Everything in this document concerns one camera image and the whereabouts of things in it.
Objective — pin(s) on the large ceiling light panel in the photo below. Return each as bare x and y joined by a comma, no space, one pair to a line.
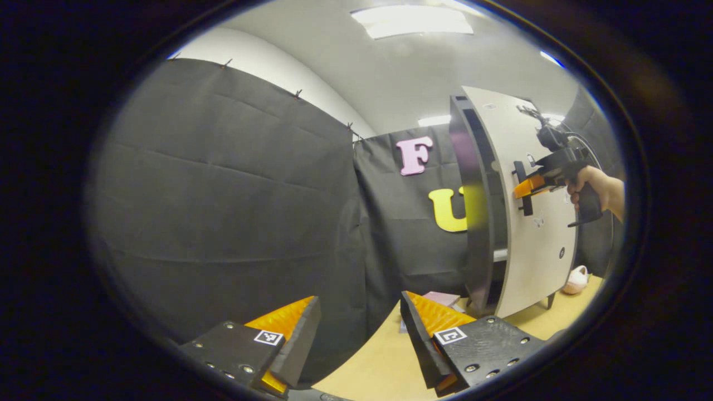
412,21

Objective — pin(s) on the pink plush toy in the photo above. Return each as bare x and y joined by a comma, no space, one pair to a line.
575,283

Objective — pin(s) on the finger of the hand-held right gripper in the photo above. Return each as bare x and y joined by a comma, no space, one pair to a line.
529,186

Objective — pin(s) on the small ceiling light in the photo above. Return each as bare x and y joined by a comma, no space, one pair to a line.
551,59

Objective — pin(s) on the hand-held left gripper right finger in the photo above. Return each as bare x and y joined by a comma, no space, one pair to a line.
423,351

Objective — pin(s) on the long ceiling light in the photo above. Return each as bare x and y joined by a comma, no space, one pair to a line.
434,121

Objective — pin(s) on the light grey cabinet door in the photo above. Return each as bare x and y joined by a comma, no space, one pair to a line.
535,256

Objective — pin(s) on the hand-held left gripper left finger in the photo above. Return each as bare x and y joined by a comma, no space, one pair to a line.
298,345

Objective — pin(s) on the dark grey cabinet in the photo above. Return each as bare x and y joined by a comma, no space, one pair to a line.
476,234

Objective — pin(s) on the black backdrop cloth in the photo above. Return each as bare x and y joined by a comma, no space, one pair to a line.
223,195

